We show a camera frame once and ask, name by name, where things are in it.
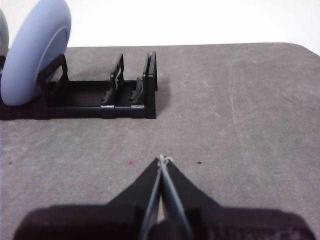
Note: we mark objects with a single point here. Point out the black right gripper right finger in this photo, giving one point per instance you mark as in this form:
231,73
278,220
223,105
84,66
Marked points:
225,220

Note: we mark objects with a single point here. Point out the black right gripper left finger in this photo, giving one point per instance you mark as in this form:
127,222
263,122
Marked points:
105,220

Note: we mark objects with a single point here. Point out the blue round plate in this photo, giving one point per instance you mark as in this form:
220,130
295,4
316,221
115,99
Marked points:
32,57

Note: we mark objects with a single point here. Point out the black plate rack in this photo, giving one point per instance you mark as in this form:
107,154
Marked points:
87,102

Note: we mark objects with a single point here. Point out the green round plate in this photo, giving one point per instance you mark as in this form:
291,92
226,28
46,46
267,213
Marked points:
3,42

